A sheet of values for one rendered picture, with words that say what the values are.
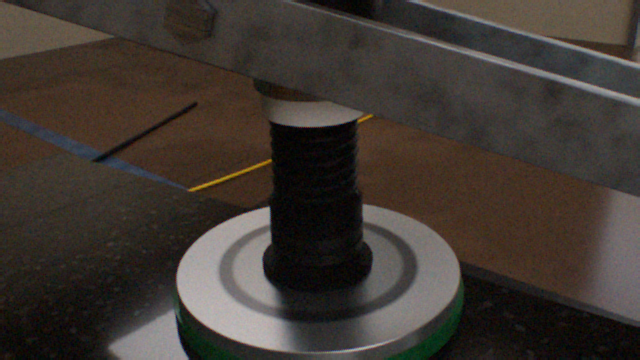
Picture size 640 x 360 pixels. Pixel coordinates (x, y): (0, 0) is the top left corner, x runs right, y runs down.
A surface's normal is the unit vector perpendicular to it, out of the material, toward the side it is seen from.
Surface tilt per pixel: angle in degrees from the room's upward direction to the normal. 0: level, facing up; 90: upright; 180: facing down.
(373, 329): 0
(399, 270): 0
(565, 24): 90
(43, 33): 90
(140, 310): 0
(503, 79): 90
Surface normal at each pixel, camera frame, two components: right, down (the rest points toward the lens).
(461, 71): -0.21, 0.40
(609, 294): -0.02, -0.91
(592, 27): -0.66, 0.32
